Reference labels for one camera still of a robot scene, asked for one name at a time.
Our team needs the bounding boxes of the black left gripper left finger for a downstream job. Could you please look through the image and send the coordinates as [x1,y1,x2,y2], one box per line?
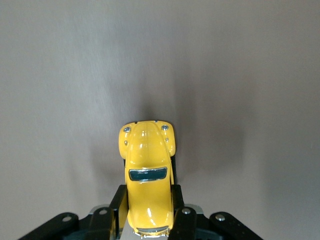
[18,184,130,240]

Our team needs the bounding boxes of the yellow beetle toy car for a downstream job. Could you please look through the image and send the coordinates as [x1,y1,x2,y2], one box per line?
[117,119,177,239]

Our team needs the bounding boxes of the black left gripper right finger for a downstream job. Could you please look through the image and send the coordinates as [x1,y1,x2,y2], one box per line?
[166,183,264,240]

